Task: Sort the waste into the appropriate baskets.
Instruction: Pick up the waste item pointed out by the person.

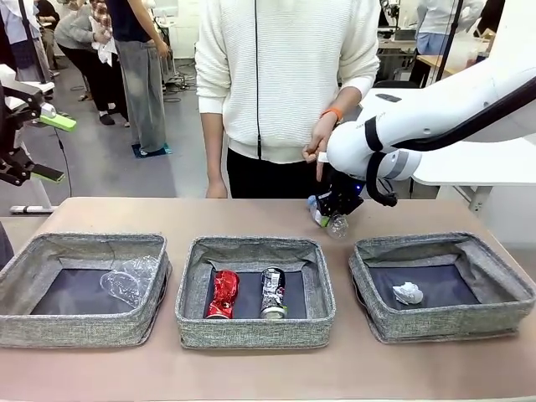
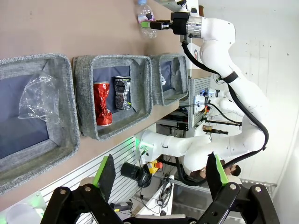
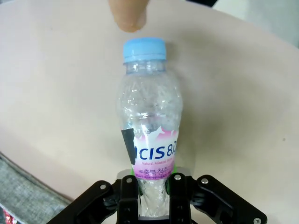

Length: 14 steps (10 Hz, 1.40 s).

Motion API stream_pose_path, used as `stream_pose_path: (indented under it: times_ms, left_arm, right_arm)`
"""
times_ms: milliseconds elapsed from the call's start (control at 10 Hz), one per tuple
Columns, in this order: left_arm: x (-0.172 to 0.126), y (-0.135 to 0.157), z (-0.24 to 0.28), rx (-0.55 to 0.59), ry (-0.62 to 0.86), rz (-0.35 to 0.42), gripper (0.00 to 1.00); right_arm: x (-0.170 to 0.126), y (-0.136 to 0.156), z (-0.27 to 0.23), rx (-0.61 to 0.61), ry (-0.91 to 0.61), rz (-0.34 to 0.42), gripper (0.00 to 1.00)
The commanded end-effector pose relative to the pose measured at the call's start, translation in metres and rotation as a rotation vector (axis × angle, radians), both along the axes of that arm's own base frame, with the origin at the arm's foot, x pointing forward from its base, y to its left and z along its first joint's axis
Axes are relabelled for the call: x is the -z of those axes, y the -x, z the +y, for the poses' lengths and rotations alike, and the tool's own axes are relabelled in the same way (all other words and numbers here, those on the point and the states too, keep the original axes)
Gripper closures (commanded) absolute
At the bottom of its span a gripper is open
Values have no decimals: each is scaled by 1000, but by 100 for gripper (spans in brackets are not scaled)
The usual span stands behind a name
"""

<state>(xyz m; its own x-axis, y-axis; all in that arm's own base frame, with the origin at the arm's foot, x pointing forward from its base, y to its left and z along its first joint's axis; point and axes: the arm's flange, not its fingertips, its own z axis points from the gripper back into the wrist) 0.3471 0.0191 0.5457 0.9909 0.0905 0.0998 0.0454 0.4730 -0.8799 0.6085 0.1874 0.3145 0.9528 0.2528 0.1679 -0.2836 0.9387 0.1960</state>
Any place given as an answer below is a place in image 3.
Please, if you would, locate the clear water bottle blue cap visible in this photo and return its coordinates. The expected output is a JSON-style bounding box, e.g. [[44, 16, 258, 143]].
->
[[116, 37, 183, 217]]

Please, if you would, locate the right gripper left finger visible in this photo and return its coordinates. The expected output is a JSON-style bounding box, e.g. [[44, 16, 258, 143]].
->
[[48, 128, 139, 224]]

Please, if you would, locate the person's left hand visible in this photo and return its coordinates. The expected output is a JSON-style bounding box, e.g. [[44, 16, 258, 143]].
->
[[108, 0, 149, 33]]

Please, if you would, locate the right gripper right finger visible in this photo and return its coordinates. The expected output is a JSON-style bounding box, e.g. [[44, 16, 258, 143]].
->
[[167, 163, 269, 224]]

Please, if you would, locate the grey fabric basket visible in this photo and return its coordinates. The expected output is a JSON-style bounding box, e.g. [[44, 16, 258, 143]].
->
[[0, 151, 73, 224]]

